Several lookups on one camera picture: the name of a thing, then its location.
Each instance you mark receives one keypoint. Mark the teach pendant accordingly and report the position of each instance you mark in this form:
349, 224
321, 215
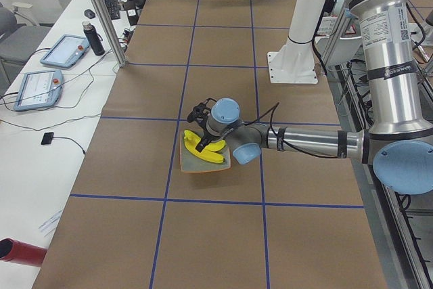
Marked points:
66, 52
40, 89

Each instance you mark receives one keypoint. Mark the black keyboard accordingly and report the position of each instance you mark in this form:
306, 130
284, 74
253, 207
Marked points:
113, 9

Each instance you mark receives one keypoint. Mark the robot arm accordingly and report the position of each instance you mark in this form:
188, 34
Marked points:
398, 145

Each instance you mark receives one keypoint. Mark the grey square plate orange rim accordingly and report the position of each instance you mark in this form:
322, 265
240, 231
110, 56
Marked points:
191, 164

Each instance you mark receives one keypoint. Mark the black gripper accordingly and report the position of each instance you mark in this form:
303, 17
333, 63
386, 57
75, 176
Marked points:
207, 137

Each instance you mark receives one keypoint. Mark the black water bottle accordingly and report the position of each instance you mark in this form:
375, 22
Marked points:
93, 38

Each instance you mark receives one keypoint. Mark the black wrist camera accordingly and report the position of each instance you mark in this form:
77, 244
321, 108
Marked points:
200, 113

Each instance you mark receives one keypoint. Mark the yellow banana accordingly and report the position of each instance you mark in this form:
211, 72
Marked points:
205, 155
213, 147

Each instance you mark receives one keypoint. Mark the aluminium frame post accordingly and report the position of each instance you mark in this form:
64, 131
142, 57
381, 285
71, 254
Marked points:
109, 30

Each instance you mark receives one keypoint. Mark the black small box device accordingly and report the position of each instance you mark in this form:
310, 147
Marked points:
47, 138

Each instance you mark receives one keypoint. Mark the teach pendant near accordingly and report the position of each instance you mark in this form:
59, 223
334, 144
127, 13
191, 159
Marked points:
40, 89

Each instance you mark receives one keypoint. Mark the red fire extinguisher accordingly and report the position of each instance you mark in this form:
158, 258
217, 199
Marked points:
14, 251

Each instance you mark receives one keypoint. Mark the yellow banana top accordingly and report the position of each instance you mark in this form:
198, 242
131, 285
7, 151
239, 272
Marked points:
205, 155

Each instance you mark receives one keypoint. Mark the teach pendant far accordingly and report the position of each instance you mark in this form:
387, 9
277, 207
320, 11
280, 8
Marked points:
66, 52

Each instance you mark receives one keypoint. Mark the computer mouse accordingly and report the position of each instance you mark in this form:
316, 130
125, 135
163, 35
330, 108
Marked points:
89, 13

